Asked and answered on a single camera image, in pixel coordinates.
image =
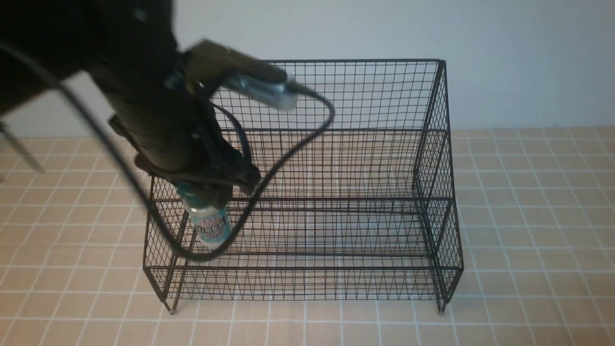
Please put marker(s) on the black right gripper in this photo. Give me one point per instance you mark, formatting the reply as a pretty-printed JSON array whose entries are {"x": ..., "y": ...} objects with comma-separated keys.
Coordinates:
[{"x": 183, "y": 144}]

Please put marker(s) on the clear seasoning bottle teal cap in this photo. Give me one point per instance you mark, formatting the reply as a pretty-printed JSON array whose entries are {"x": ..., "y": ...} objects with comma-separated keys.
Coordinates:
[{"x": 211, "y": 223}]

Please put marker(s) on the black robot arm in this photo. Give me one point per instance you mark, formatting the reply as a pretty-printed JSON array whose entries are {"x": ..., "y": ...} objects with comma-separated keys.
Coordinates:
[{"x": 161, "y": 96}]

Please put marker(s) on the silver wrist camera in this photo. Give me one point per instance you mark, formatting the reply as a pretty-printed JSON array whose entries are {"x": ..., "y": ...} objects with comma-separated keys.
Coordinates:
[{"x": 276, "y": 95}]

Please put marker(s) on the black wire mesh rack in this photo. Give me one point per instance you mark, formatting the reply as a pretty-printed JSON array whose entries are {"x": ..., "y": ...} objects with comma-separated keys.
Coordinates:
[{"x": 365, "y": 212}]

